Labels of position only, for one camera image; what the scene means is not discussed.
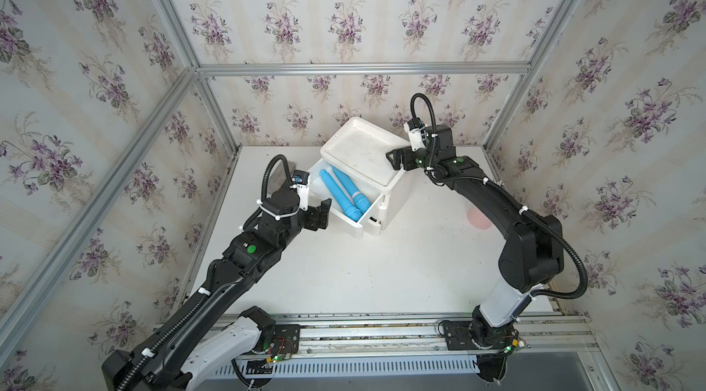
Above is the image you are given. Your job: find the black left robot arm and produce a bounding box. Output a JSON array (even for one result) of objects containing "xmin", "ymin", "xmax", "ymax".
[{"xmin": 101, "ymin": 155, "xmax": 332, "ymax": 390}]

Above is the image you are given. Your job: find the aluminium mounting rail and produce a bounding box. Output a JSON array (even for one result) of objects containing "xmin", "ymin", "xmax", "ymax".
[{"xmin": 273, "ymin": 313, "xmax": 599, "ymax": 359}]

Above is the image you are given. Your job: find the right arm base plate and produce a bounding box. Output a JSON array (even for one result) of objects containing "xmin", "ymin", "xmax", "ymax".
[{"xmin": 438, "ymin": 319, "xmax": 520, "ymax": 354}]

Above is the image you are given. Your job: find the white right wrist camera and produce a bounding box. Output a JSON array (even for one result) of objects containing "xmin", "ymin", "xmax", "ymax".
[{"xmin": 404, "ymin": 119, "xmax": 427, "ymax": 152}]

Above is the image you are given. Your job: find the blue toy microphone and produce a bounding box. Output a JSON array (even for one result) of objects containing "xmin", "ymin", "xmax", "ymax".
[
  {"xmin": 319, "ymin": 170, "xmax": 362, "ymax": 222},
  {"xmin": 333, "ymin": 168, "xmax": 371, "ymax": 214}
]

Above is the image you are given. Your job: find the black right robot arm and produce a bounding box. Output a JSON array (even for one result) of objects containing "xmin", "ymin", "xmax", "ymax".
[{"xmin": 386, "ymin": 93, "xmax": 588, "ymax": 337}]

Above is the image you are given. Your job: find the white three-drawer cabinet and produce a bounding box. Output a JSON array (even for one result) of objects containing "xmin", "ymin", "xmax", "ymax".
[{"xmin": 320, "ymin": 118, "xmax": 413, "ymax": 228}]

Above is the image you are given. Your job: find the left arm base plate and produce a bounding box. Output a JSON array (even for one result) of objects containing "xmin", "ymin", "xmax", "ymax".
[{"xmin": 222, "ymin": 323, "xmax": 302, "ymax": 376}]

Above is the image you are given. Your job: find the white top drawer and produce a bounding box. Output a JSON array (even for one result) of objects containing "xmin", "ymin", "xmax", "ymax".
[{"xmin": 309, "ymin": 159, "xmax": 386, "ymax": 239}]

